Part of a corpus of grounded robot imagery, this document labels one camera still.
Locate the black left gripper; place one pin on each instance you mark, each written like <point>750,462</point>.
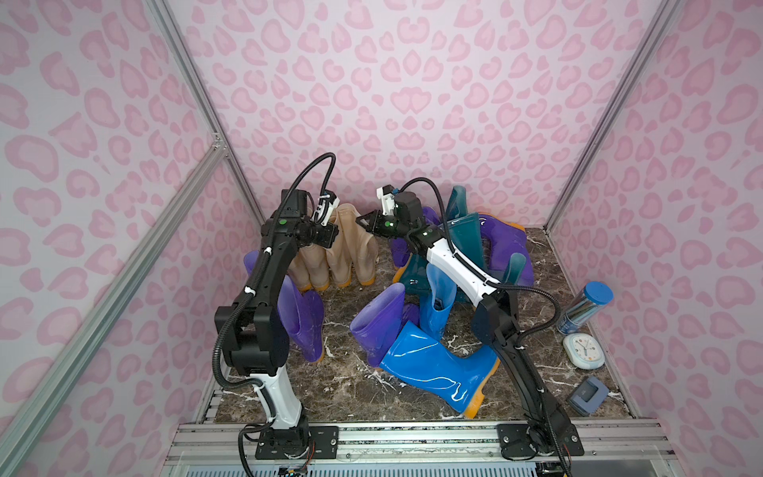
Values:
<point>323,234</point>

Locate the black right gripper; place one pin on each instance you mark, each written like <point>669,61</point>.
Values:
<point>370,223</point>

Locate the dark green rain boot front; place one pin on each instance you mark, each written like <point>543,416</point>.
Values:
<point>466,236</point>

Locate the dark green rain boot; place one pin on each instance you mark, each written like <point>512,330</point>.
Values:
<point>457,206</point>
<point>466,236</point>

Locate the blue rain boot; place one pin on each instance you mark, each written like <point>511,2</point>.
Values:
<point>435,307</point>
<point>426,364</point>

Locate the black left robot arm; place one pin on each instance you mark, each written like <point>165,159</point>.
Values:
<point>252,347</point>

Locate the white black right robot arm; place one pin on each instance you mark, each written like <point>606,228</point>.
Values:
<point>496,322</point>

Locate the purple rain boot lying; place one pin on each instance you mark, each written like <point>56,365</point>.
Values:
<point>400,249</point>

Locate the blue capped clear bottle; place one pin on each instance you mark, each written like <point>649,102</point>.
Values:
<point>594,296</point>

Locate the white round alarm clock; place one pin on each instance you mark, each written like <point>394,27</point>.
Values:
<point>584,351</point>

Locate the small blue grey box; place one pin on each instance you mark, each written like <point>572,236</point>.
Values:
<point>588,397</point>

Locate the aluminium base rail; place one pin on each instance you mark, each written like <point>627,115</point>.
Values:
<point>603,447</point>

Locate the right aluminium corner post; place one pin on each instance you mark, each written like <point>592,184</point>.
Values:
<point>659,27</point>

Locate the aluminium corner frame post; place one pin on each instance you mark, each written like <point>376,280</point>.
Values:
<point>110,151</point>

